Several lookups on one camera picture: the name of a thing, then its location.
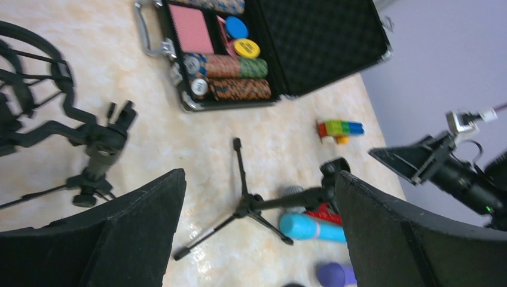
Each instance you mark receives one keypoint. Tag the red glitter microphone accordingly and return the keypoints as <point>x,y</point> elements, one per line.
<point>323,212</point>

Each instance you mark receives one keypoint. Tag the pink card deck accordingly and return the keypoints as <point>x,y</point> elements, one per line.
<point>191,30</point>

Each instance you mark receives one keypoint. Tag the cyan toy microphone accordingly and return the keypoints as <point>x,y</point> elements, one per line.
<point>302,227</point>

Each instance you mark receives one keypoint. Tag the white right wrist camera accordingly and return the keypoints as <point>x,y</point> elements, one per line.
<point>466,122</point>

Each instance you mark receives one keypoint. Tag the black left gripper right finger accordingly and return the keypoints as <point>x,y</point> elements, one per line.
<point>394,243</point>

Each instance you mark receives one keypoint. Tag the black tripod stand with pop filter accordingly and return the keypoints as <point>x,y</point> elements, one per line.
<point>36,80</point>

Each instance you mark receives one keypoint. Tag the blue dealer chip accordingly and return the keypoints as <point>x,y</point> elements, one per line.
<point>235,28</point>

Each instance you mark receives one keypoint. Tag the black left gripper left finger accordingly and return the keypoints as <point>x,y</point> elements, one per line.
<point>124,242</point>

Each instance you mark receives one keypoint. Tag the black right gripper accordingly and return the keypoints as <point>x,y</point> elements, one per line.
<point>429,159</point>

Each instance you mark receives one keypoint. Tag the purple toy microphone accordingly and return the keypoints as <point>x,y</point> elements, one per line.
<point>334,274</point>

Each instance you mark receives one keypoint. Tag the yellow dealer chip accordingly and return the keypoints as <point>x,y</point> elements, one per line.
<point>246,48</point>

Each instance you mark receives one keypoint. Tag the black aluminium poker chip case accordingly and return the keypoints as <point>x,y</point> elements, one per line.
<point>305,45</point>

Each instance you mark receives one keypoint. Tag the black tripod microphone stand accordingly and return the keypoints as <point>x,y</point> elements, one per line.
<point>251,205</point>

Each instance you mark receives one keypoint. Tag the colourful toy brick train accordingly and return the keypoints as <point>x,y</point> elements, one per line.
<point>338,131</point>

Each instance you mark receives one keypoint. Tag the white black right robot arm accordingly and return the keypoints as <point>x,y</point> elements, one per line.
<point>496,174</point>

